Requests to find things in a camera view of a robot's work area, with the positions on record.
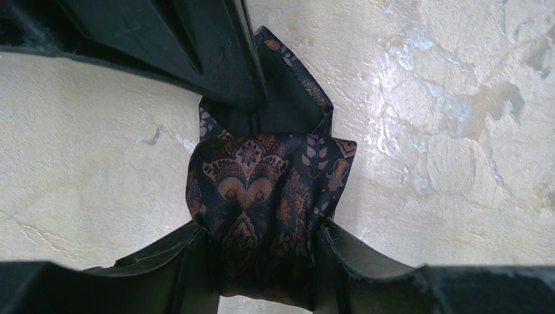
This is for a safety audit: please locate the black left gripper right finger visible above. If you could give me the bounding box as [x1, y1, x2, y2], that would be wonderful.
[314, 220, 554, 313]

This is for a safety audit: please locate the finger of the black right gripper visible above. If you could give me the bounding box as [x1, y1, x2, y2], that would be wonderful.
[1, 0, 266, 109]

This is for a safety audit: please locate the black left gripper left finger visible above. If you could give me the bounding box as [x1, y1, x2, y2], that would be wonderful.
[1, 222, 219, 313]

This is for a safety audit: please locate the brown patterned necktie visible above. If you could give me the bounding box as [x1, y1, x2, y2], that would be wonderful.
[185, 27, 357, 310]

